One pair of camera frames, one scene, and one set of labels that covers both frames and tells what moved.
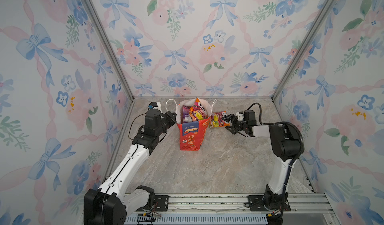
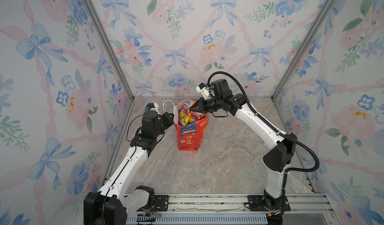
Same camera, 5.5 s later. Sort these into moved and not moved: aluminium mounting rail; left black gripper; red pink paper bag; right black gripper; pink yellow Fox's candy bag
Moved: right black gripper; pink yellow Fox's candy bag
Not moved: red pink paper bag; aluminium mounting rail; left black gripper
